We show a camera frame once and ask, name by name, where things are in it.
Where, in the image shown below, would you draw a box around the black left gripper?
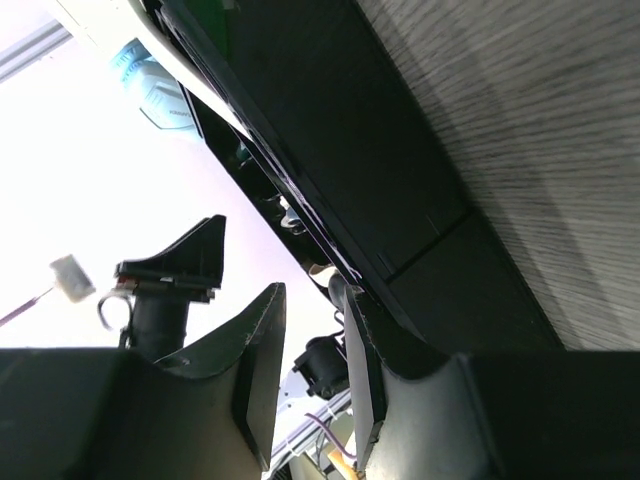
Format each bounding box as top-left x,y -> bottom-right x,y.
114,215 -> 226,360

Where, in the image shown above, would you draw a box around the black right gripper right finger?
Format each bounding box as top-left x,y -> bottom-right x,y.
344,289 -> 639,479

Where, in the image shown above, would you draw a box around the large white ceramic spoon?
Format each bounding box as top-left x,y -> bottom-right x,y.
48,0 -> 251,138

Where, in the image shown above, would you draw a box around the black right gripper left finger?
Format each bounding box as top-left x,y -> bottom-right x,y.
1,283 -> 286,479

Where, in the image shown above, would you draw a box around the light blue headphones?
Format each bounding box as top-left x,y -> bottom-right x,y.
109,39 -> 196,134

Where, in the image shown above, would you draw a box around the black cutlery tray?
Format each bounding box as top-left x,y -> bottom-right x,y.
143,1 -> 562,354

